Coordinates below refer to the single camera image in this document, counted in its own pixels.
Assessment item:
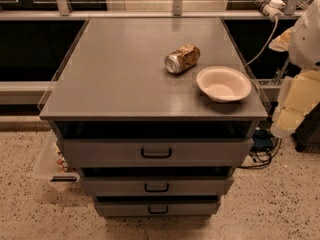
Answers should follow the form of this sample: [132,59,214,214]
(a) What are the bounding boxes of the grey top drawer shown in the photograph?
[57,138,253,168]

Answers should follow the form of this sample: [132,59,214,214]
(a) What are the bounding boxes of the grey drawer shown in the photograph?
[80,176,234,197]
[57,138,253,168]
[94,201,220,217]

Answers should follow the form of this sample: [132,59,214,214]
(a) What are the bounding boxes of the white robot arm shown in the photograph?
[269,0,320,138]

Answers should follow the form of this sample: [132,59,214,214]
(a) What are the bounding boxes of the grey drawer cabinet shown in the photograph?
[40,18,267,203]

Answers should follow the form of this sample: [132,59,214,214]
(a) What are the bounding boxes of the grey middle drawer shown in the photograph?
[80,176,234,197]

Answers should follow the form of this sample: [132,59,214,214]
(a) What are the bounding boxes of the grey bottom drawer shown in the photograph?
[94,201,220,217]

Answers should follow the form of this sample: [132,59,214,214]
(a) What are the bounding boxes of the crushed gold soda can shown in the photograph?
[164,44,200,75]

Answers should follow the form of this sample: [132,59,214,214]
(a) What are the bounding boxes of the white paper bowl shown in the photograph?
[196,66,251,103]

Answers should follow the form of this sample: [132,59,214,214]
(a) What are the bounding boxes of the clear plastic side bin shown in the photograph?
[33,132,80,191]

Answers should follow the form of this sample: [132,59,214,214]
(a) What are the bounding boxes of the white power strip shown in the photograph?
[252,0,285,20]

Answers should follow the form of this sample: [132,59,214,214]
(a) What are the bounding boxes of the black floor cables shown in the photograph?
[238,137,283,170]

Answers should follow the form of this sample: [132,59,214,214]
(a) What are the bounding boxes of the white power cable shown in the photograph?
[243,15,280,68]

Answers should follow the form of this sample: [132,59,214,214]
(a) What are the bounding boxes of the grey metal shelf rail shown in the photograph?
[0,9,305,22]

